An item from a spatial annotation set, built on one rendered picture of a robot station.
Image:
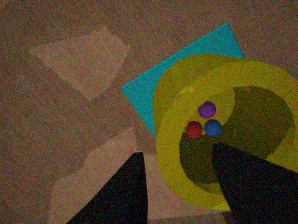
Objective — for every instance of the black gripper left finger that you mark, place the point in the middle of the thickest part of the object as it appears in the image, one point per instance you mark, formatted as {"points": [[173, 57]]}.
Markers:
{"points": [[122, 200]]}

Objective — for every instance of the purple marble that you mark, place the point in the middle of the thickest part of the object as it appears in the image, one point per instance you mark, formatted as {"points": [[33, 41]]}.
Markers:
{"points": [[207, 110]]}

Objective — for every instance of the red marble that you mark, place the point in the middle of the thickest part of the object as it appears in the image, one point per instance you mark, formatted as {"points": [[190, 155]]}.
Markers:
{"points": [[194, 129]]}

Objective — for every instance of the blue marble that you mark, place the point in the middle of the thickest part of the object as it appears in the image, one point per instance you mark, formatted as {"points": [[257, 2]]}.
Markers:
{"points": [[212, 127]]}

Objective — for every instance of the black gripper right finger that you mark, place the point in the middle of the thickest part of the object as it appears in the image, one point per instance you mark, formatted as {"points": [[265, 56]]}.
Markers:
{"points": [[257, 191]]}

